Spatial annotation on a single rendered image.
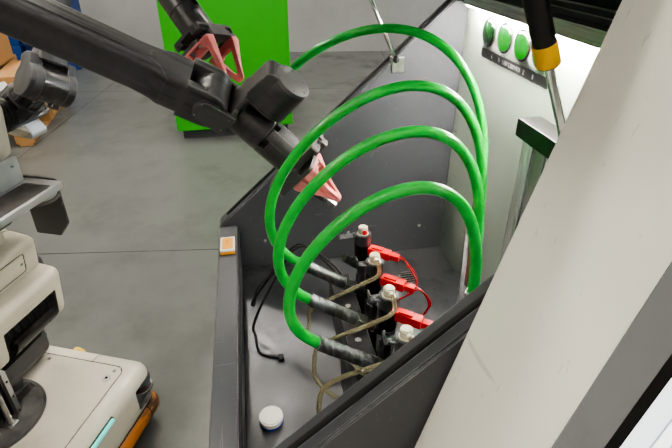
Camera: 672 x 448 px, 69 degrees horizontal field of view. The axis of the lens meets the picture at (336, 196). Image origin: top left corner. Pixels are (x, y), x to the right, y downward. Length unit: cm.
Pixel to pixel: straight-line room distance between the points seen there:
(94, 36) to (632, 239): 60
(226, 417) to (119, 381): 107
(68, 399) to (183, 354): 56
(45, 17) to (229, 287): 54
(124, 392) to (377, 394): 133
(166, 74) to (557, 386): 55
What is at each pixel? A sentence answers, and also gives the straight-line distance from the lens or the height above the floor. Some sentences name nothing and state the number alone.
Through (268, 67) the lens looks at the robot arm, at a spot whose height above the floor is 138.
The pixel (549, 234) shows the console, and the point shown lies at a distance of 41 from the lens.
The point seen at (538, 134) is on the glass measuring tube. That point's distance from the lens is 77.
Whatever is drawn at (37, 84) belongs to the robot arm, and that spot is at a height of 125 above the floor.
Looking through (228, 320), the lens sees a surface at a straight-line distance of 90.
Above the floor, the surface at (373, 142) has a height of 133.
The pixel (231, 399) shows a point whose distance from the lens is 78.
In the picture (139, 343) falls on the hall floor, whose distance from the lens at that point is 233.
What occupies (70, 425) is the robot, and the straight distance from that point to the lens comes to 175.
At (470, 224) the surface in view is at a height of 126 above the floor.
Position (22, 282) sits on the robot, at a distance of 141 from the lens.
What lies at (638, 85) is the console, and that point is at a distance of 37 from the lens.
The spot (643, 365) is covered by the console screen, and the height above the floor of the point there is 133.
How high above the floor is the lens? 155
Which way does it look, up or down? 29 degrees down
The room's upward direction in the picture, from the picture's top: straight up
